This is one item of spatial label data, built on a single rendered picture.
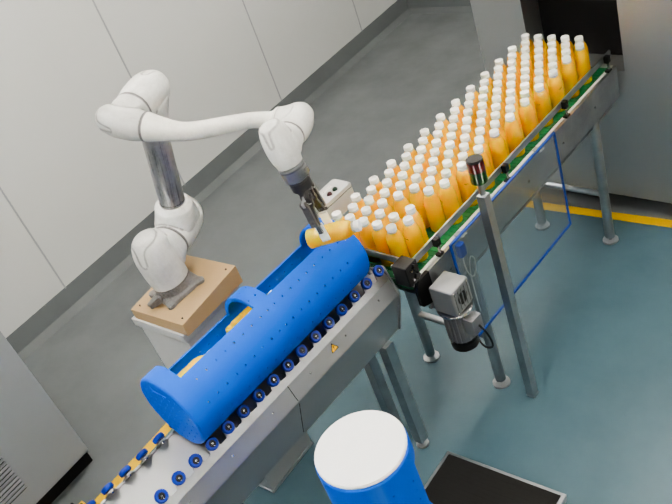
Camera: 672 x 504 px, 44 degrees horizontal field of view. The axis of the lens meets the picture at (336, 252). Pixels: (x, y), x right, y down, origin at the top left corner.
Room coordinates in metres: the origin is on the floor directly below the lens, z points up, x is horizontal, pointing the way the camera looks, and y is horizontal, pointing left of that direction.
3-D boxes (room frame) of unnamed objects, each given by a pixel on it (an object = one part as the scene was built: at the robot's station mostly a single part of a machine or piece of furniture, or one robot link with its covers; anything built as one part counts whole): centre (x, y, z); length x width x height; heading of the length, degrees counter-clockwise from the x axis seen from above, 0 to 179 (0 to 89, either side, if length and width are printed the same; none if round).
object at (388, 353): (2.49, -0.05, 0.31); 0.06 x 0.06 x 0.63; 37
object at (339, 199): (2.94, -0.05, 1.05); 0.20 x 0.10 x 0.10; 127
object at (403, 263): (2.45, -0.21, 0.95); 0.10 x 0.07 x 0.10; 37
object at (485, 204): (2.52, -0.58, 0.55); 0.04 x 0.04 x 1.10; 37
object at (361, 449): (1.65, 0.14, 1.03); 0.28 x 0.28 x 0.01
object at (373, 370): (2.60, 0.04, 0.31); 0.06 x 0.06 x 0.63; 37
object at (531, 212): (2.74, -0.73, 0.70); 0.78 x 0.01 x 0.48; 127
